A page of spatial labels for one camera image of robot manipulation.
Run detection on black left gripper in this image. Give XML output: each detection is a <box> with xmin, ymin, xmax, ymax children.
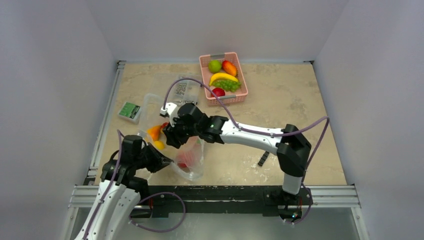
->
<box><xmin>133</xmin><ymin>141</ymin><xmax>173</xmax><ymax>173</ymax></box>

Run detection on clear plastic bag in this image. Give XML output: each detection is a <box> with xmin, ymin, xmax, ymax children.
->
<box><xmin>138</xmin><ymin>93</ymin><xmax>204</xmax><ymax>181</ymax></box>

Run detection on red fake apple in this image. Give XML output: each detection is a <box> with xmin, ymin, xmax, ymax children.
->
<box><xmin>211</xmin><ymin>87</ymin><xmax>226</xmax><ymax>97</ymax></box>

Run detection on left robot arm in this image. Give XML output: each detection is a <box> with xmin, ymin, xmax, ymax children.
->
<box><xmin>76</xmin><ymin>132</ymin><xmax>172</xmax><ymax>240</ymax></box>

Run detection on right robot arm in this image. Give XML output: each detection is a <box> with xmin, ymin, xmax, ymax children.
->
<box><xmin>160</xmin><ymin>102</ymin><xmax>312</xmax><ymax>204</ymax></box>

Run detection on yellow fake lemon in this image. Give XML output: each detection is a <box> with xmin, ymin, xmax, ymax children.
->
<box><xmin>153</xmin><ymin>140</ymin><xmax>166</xmax><ymax>150</ymax></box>

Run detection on orange fake fruit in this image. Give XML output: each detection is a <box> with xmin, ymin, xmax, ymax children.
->
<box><xmin>147</xmin><ymin>122</ymin><xmax>169</xmax><ymax>141</ymax></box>

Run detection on yellow fake banana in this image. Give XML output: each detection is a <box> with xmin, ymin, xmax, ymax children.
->
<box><xmin>209</xmin><ymin>72</ymin><xmax>239</xmax><ymax>86</ymax></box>

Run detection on green fake grapes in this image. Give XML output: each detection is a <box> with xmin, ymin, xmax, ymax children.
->
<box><xmin>212</xmin><ymin>80</ymin><xmax>242</xmax><ymax>93</ymax></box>

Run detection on green fake lime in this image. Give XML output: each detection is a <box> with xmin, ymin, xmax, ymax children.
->
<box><xmin>208</xmin><ymin>60</ymin><xmax>222</xmax><ymax>74</ymax></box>

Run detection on red orange fake mango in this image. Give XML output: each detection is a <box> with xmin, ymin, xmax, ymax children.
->
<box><xmin>221</xmin><ymin>60</ymin><xmax>238</xmax><ymax>77</ymax></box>

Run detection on green label small box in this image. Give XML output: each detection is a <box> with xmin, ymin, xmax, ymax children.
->
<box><xmin>117</xmin><ymin>101</ymin><xmax>142</xmax><ymax>124</ymax></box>

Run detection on pink plastic basket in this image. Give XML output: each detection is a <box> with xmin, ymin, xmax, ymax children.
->
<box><xmin>199</xmin><ymin>52</ymin><xmax>249</xmax><ymax>104</ymax></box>

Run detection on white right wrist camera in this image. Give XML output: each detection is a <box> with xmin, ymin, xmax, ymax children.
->
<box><xmin>159</xmin><ymin>102</ymin><xmax>179</xmax><ymax>127</ymax></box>

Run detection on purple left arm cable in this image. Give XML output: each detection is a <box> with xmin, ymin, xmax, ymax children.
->
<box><xmin>81</xmin><ymin>129</ymin><xmax>127</xmax><ymax>240</ymax></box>

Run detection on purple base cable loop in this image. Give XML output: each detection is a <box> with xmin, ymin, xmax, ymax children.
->
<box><xmin>128</xmin><ymin>192</ymin><xmax>187</xmax><ymax>234</ymax></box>

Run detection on black T-handle tool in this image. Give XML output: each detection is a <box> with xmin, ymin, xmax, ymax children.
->
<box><xmin>257</xmin><ymin>151</ymin><xmax>270</xmax><ymax>167</ymax></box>

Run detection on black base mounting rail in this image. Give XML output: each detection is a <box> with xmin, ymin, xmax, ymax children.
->
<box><xmin>130</xmin><ymin>185</ymin><xmax>313</xmax><ymax>221</ymax></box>

